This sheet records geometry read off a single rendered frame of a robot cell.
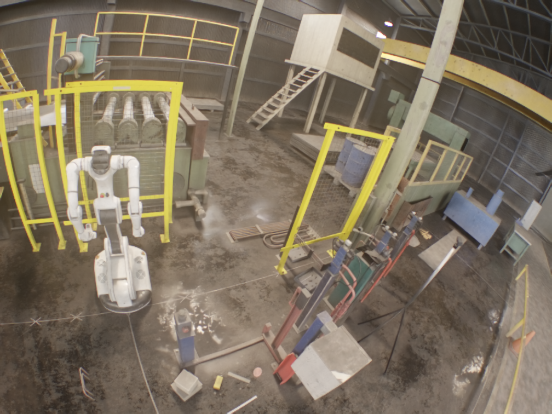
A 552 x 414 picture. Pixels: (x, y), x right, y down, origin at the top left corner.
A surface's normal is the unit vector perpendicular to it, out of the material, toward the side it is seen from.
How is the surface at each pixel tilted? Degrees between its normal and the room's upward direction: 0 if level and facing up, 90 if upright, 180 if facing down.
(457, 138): 90
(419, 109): 90
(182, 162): 90
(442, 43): 90
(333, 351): 0
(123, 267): 23
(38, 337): 0
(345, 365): 0
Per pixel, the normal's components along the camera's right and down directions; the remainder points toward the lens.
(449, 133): -0.82, 0.10
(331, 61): 0.51, 0.57
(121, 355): 0.25, -0.82
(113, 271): 0.41, -0.53
